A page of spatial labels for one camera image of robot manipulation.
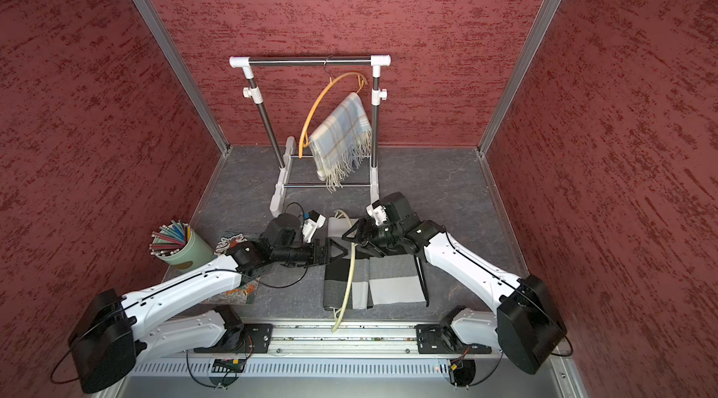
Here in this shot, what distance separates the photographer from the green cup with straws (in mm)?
749

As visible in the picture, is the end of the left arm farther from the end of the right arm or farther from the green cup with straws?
the green cup with straws

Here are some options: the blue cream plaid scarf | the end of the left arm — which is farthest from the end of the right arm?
the blue cream plaid scarf

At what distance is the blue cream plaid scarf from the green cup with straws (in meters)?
0.43

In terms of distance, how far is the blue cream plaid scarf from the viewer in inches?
33.4

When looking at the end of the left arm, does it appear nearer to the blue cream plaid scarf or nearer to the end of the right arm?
the end of the right arm
